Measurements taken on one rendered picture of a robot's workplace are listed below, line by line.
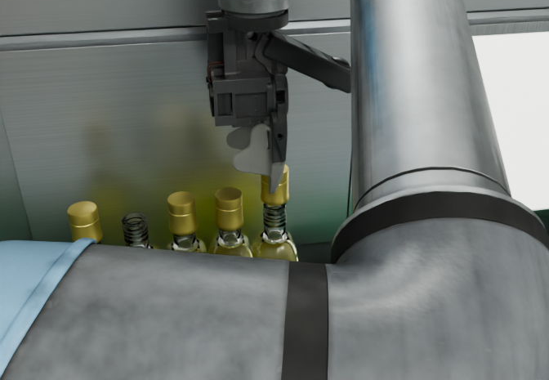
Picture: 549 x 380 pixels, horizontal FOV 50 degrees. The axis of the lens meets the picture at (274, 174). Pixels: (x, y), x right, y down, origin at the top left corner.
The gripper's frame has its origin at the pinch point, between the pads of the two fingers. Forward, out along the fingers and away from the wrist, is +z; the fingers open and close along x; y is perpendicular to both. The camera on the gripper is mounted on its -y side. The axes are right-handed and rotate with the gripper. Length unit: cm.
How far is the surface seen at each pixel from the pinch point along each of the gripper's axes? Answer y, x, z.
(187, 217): 11.0, 1.3, 4.2
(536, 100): -42.6, -12.6, -1.3
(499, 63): -35.3, -12.5, -7.6
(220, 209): 6.9, 0.9, 3.8
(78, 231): 23.8, 1.4, 4.5
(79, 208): 23.4, -0.1, 2.3
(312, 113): -7.7, -12.1, -2.2
